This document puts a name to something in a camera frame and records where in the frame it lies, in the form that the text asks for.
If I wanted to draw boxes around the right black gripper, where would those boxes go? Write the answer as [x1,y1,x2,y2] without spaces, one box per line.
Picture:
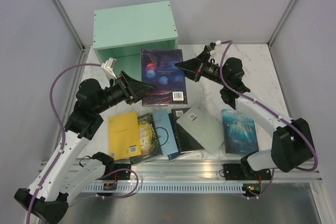
[174,50,228,87]

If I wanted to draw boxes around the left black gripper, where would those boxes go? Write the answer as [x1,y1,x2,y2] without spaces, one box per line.
[93,70,156,114]

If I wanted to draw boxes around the dark purple galaxy book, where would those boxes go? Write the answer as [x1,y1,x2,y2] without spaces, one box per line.
[141,49,188,106]

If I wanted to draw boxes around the yellow book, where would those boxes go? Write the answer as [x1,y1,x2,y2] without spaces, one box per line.
[108,111,141,160]

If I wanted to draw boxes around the green forest cover book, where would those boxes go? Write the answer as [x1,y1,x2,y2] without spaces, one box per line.
[129,113,163,165]

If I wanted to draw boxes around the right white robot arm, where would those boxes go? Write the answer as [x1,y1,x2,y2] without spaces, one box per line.
[175,41,318,179]

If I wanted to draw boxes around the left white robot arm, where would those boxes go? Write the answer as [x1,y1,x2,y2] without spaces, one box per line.
[14,71,156,223]

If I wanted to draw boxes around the light blue book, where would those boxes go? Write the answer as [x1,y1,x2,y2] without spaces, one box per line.
[153,110,178,156]

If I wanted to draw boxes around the mint green open cabinet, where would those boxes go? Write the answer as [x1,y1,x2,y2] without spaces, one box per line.
[92,1,179,80]

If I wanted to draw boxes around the grey green notebook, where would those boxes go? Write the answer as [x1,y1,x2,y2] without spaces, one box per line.
[177,105,224,154]

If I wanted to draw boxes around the black file folder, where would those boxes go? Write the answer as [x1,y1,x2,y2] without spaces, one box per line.
[171,108,204,153]

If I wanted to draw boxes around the blue ocean cover book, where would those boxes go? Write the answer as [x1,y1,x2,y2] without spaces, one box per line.
[221,109,259,155]

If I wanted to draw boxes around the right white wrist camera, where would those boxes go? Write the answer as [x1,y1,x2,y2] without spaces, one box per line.
[207,40,222,55]

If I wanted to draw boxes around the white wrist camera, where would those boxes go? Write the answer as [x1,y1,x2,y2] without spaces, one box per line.
[207,40,222,55]
[101,57,117,80]

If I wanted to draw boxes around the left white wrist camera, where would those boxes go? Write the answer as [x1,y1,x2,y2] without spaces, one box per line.
[101,57,117,80]

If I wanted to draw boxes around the aluminium rail beam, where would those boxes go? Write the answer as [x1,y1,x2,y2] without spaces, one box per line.
[36,159,323,183]

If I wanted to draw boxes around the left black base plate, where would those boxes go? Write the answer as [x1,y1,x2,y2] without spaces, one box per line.
[112,164,131,181]

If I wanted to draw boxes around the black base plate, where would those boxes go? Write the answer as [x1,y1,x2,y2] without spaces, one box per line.
[223,164,271,181]
[112,164,131,181]

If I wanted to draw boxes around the white slotted cable duct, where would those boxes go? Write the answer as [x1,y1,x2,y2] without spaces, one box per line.
[83,182,245,194]

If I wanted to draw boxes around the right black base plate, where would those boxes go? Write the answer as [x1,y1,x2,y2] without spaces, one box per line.
[223,164,271,181]

